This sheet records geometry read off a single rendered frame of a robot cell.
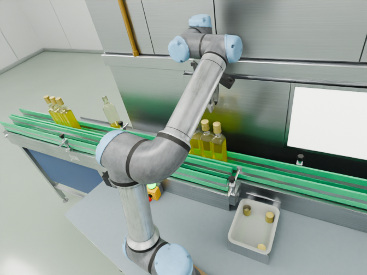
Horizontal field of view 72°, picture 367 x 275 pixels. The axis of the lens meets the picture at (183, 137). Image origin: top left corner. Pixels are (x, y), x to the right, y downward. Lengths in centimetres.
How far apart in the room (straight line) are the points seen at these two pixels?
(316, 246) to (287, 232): 12
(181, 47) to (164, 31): 40
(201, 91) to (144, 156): 23
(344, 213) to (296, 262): 28
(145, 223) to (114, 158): 28
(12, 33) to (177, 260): 672
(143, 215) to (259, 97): 67
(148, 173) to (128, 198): 18
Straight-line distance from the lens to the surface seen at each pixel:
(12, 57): 714
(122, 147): 66
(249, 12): 103
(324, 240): 129
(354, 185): 127
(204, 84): 69
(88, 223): 148
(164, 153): 61
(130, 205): 80
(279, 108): 114
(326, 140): 122
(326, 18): 100
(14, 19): 725
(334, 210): 126
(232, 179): 109
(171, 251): 91
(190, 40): 81
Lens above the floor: 185
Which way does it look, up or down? 40 degrees down
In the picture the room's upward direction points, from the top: 12 degrees counter-clockwise
